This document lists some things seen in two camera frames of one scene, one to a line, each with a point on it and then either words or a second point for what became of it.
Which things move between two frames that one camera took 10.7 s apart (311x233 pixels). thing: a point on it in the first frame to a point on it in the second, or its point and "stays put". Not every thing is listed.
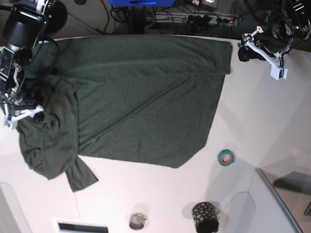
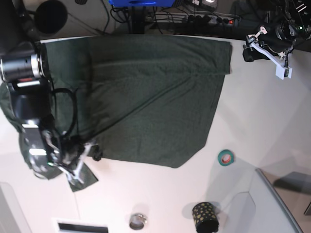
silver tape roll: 137,221 stays put
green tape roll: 226,158 stays put
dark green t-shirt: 149,100 stays put
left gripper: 34,94 to 71,149
